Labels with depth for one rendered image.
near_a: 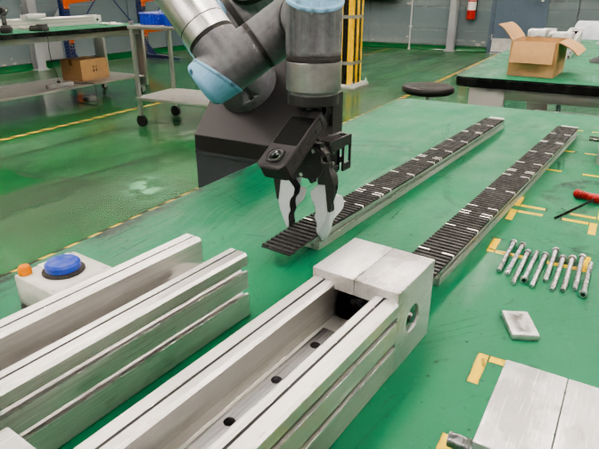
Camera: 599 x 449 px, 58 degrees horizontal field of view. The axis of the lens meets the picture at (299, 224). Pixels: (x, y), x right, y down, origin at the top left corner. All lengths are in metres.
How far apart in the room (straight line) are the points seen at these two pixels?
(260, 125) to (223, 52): 0.49
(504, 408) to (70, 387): 0.35
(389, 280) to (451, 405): 0.13
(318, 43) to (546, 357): 0.46
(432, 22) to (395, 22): 0.80
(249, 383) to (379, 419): 0.13
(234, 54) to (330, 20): 0.16
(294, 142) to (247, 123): 0.60
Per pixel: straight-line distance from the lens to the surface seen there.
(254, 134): 1.28
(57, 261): 0.69
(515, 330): 0.67
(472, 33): 11.85
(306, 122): 0.74
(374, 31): 12.48
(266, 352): 0.50
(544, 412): 0.43
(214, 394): 0.46
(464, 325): 0.68
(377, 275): 0.56
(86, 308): 0.59
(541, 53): 2.72
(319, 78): 0.73
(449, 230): 0.84
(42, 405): 0.51
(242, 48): 0.82
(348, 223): 0.90
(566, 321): 0.73
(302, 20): 0.73
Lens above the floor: 1.14
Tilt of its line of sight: 23 degrees down
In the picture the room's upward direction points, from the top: straight up
